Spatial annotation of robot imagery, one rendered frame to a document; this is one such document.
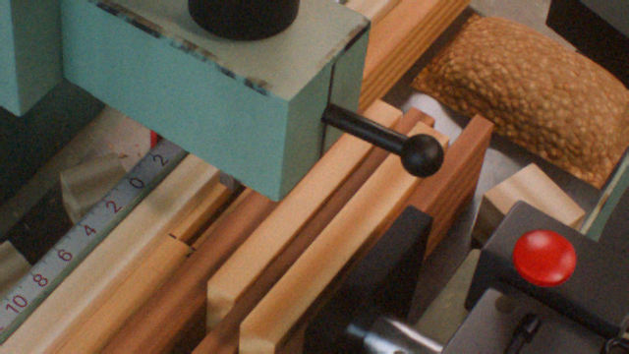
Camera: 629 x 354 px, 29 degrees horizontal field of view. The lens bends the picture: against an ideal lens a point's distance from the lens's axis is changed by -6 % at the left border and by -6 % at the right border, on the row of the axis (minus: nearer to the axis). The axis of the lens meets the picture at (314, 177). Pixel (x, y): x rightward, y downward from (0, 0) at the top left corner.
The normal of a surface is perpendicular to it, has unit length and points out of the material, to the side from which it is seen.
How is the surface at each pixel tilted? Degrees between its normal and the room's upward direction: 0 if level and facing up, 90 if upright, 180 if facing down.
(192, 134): 90
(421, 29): 90
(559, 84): 20
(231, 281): 0
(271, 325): 0
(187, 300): 0
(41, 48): 90
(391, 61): 90
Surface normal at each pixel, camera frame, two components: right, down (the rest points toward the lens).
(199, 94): -0.55, 0.60
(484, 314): 0.09, -0.65
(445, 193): 0.83, 0.47
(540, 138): -0.47, 0.34
